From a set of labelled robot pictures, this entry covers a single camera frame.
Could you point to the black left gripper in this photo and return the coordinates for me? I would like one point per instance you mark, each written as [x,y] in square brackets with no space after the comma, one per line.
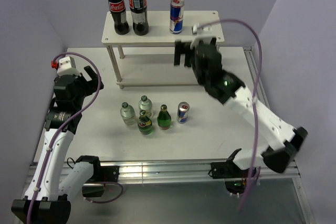
[92,85]

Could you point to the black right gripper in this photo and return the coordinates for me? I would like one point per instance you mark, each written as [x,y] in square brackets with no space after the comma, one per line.
[182,48]

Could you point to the Red Bull can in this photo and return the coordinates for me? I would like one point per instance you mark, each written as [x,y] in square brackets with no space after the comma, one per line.
[182,112]
[176,16]

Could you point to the green bottle gold cap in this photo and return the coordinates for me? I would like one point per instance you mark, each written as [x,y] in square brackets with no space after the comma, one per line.
[164,118]

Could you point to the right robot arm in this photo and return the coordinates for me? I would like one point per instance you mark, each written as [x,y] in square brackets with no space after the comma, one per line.
[283,140]

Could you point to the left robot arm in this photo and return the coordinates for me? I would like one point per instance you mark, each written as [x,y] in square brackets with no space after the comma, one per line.
[48,198]

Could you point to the white two-tier shelf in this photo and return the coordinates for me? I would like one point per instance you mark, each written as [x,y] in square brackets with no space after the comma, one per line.
[140,61]

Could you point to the clear Chang soda bottle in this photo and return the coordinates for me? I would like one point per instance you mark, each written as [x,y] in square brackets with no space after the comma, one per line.
[128,114]

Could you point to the dark cola bottle red label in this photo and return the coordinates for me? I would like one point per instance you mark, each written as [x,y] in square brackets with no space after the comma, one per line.
[139,15]

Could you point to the clear glass soda bottle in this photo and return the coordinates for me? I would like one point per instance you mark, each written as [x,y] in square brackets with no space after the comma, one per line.
[146,104]

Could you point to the green bottle colourful label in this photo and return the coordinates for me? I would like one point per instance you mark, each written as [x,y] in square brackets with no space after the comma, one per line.
[145,125]

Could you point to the Coca-Cola glass bottle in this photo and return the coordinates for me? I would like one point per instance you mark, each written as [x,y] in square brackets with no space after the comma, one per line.
[118,12]

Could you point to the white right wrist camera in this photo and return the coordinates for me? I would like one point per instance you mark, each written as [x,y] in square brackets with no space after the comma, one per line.
[203,33]

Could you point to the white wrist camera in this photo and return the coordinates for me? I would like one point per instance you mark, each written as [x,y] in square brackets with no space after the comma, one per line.
[203,33]
[65,66]

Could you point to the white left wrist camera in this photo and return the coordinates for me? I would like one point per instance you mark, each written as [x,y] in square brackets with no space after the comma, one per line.
[65,66]

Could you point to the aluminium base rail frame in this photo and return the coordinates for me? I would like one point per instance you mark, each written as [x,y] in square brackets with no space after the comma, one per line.
[238,186]

